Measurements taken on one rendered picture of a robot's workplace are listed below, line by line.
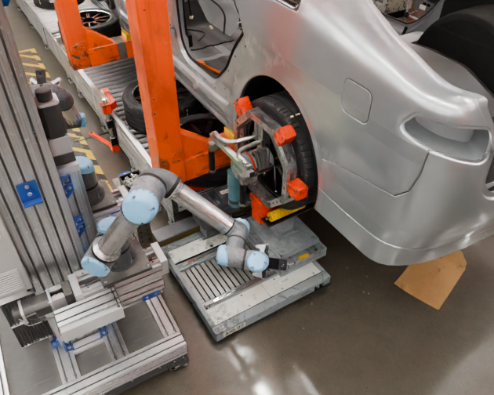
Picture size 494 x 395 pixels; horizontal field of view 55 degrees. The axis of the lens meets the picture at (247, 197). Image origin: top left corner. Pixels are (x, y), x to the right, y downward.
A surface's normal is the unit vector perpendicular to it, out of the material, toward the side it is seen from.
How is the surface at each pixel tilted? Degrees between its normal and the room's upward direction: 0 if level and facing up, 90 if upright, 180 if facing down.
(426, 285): 2
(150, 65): 90
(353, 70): 80
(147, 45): 90
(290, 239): 0
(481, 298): 0
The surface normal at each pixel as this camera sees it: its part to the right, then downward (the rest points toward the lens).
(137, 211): -0.11, 0.56
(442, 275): -0.01, -0.74
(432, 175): -0.36, 0.60
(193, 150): 0.52, 0.55
